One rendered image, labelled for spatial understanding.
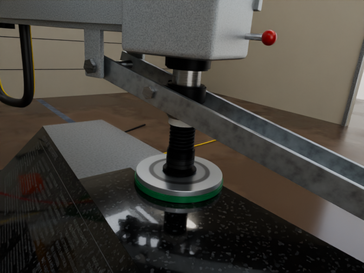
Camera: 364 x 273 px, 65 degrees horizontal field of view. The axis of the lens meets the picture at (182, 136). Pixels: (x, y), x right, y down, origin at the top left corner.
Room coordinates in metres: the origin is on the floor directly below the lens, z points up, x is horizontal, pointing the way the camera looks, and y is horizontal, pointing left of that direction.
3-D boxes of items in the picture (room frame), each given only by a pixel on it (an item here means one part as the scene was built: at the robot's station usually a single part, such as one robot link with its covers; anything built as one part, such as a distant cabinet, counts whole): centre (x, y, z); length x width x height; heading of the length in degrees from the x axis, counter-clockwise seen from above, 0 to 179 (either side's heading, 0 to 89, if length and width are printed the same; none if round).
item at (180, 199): (0.65, 0.00, 0.84); 0.22 x 0.22 x 0.04
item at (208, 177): (0.65, 0.00, 0.84); 0.21 x 0.21 x 0.01
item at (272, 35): (0.65, -0.15, 1.17); 0.08 x 0.03 x 0.03; 63
